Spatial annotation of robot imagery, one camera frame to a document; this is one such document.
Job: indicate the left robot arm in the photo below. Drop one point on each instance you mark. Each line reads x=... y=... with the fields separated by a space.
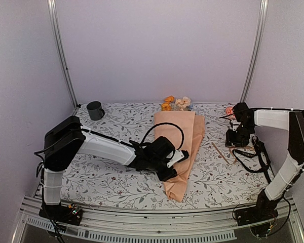
x=70 y=137

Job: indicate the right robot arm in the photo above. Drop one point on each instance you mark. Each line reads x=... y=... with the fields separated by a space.
x=252 y=154

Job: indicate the red patterned small dish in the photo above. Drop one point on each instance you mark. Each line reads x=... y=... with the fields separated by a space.
x=229 y=111

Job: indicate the peach wrapping paper sheet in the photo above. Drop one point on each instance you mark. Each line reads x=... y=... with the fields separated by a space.
x=185 y=130

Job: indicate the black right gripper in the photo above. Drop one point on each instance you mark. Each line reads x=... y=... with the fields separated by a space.
x=230 y=139

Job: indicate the dark grey mug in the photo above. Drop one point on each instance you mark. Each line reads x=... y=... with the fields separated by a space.
x=95 y=110

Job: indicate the tan ribbon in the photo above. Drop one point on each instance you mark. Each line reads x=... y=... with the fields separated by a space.
x=227 y=155

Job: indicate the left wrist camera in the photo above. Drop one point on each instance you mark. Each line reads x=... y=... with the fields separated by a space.
x=179 y=156

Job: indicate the orange fake flower stem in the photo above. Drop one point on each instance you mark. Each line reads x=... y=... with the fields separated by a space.
x=173 y=104

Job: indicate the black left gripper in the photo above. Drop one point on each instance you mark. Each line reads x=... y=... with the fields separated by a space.
x=164 y=177

